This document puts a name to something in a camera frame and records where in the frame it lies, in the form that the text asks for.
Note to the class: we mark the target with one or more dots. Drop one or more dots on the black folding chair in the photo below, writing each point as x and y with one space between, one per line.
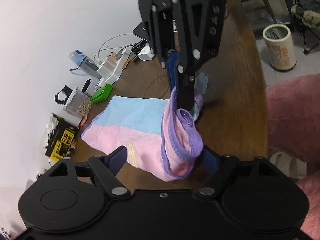
306 43

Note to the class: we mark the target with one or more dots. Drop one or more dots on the white slipper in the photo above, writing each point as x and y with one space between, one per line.
285 165

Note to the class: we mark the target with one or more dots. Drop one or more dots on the white jar with black lid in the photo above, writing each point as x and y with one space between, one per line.
91 86

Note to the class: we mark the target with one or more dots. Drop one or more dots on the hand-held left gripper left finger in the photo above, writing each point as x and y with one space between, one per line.
117 158

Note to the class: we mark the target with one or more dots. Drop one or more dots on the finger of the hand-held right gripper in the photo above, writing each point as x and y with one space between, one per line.
186 92
172 70

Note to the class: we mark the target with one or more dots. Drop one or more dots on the white power strip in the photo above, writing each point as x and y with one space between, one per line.
115 73

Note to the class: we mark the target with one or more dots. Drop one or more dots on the small red packet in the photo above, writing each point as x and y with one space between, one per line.
83 122

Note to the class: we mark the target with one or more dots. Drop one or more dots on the green box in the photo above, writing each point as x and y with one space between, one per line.
101 93

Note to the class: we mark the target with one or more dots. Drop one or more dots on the blue water bottle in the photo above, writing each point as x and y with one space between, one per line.
81 61

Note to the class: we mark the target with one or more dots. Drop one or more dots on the glass door cabinet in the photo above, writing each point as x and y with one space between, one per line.
257 10

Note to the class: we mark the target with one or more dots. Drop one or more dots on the white printed trash bin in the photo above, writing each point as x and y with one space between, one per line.
280 50

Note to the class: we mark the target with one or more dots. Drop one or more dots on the pastel pink blue shorts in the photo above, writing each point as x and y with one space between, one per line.
130 120

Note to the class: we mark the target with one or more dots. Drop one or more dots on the small beige ornament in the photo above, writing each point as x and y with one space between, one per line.
112 56

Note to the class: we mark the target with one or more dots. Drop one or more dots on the black watch on holder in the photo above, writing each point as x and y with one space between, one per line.
62 95

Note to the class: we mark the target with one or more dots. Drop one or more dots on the black yellow cardboard box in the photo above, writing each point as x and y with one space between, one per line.
61 140

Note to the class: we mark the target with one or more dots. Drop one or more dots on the dark jacket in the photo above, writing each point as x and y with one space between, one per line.
307 10

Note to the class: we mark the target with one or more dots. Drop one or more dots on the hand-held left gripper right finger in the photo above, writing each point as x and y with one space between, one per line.
210 161

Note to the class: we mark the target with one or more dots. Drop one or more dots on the clear container of nuts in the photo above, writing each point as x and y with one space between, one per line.
78 107

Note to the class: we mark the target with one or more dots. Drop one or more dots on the silver charger adapter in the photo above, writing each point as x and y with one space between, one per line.
110 65

